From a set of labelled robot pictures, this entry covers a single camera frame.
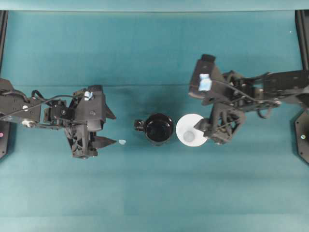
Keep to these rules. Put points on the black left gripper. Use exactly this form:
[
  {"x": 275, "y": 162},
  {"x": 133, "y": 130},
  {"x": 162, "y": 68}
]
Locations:
[{"x": 79, "y": 141}]

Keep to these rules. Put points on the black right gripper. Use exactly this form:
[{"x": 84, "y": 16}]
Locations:
[{"x": 223, "y": 123}]

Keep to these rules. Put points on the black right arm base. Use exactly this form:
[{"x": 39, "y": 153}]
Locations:
[{"x": 301, "y": 125}]

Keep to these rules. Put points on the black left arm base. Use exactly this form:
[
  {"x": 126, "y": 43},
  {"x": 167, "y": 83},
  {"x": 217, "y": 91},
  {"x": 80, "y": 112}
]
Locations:
[{"x": 4, "y": 137}]

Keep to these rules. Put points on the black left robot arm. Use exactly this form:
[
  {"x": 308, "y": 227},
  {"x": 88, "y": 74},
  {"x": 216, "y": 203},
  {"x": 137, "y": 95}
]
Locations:
[{"x": 36, "y": 111}]

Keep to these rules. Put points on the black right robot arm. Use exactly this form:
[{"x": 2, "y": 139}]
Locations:
[{"x": 233, "y": 95}]

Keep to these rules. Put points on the black cup holder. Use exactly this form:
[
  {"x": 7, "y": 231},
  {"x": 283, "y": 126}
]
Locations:
[{"x": 158, "y": 128}]

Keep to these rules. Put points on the teal table cloth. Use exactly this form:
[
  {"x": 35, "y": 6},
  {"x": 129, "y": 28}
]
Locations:
[{"x": 143, "y": 52}]

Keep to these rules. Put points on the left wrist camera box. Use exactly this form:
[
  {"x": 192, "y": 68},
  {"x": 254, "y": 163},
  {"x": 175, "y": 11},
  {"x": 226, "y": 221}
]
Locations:
[{"x": 90, "y": 108}]

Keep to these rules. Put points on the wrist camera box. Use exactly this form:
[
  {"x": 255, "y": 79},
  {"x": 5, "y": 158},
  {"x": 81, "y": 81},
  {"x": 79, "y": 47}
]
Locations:
[
  {"x": 90, "y": 108},
  {"x": 204, "y": 81}
]

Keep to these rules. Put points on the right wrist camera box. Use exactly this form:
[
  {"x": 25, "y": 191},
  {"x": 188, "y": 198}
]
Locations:
[{"x": 204, "y": 81}]

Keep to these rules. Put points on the black right frame rail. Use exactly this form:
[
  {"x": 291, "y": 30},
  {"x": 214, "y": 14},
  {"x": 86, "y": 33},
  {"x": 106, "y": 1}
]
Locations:
[{"x": 302, "y": 28}]

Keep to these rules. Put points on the black frame rail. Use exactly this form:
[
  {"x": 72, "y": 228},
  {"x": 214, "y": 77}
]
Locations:
[
  {"x": 3, "y": 26},
  {"x": 302, "y": 28}
]

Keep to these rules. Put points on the black left frame rail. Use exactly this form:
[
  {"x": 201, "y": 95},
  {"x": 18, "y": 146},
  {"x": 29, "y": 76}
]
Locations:
[{"x": 3, "y": 26}]

